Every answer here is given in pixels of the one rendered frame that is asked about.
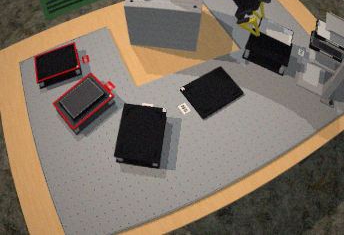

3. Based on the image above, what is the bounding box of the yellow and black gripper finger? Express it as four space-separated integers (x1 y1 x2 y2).
252 2 265 20
238 17 260 36

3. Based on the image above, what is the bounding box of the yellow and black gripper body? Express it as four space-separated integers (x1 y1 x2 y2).
233 0 261 24

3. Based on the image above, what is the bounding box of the grey slotted shelf rack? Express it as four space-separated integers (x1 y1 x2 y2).
297 12 344 99

